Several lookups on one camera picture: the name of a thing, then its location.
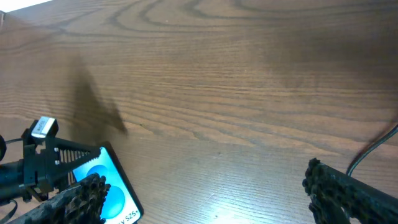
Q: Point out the blue Galaxy smartphone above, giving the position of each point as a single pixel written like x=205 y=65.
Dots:
x=121 y=205

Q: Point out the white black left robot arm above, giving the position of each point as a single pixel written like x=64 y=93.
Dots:
x=12 y=178

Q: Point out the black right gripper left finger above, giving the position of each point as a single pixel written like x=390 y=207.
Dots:
x=81 y=203

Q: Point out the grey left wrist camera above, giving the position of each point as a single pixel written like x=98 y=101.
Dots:
x=45 y=127

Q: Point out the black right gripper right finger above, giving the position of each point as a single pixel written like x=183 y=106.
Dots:
x=337 y=197

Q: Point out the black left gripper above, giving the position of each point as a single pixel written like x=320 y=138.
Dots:
x=48 y=160

